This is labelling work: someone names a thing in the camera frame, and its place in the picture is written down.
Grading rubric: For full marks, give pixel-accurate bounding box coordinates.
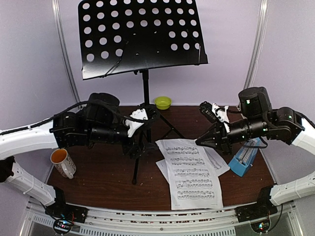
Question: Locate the green plastic bowl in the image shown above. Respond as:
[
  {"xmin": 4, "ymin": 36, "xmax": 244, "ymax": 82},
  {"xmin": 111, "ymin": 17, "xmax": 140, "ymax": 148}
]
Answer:
[{"xmin": 154, "ymin": 96, "xmax": 172, "ymax": 110}]

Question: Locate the blue metronome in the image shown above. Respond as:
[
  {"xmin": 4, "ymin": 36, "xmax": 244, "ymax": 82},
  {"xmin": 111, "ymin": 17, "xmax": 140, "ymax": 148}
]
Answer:
[{"xmin": 228, "ymin": 138, "xmax": 260, "ymax": 177}]

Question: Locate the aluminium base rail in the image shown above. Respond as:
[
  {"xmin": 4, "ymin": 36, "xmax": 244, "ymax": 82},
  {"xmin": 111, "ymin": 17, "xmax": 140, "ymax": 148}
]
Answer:
[{"xmin": 24, "ymin": 194, "xmax": 301, "ymax": 236}]

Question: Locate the black folding music stand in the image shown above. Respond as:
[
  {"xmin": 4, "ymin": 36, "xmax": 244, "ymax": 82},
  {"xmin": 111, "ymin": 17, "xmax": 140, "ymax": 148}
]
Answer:
[{"xmin": 77, "ymin": 0, "xmax": 210, "ymax": 185}]

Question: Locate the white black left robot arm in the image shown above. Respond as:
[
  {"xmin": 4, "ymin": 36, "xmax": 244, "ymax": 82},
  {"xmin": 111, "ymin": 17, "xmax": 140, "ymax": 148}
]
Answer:
[{"xmin": 0, "ymin": 93, "xmax": 158, "ymax": 219}]

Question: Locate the sheet music page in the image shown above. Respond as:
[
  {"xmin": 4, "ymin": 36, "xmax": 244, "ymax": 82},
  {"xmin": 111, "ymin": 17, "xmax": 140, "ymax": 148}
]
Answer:
[
  {"xmin": 156, "ymin": 159, "xmax": 169, "ymax": 183},
  {"xmin": 156, "ymin": 139, "xmax": 223, "ymax": 210},
  {"xmin": 204, "ymin": 147, "xmax": 230, "ymax": 177}
]

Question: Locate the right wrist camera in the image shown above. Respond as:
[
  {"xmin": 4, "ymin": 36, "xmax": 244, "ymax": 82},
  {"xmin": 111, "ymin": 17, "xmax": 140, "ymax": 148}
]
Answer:
[{"xmin": 199, "ymin": 101, "xmax": 229, "ymax": 123}]

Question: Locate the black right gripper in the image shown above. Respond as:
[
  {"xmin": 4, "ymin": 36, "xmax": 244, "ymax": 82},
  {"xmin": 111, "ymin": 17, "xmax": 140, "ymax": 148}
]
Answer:
[{"xmin": 195, "ymin": 116, "xmax": 269, "ymax": 157}]

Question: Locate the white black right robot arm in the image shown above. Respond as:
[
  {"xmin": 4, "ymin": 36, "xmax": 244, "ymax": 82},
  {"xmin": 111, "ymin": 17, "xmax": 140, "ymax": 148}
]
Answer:
[{"xmin": 195, "ymin": 87, "xmax": 315, "ymax": 222}]

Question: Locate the white patterned coffee mug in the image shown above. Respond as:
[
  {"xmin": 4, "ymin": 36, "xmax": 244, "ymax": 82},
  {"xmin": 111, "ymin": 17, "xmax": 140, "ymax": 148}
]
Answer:
[{"xmin": 50, "ymin": 148, "xmax": 77, "ymax": 179}]

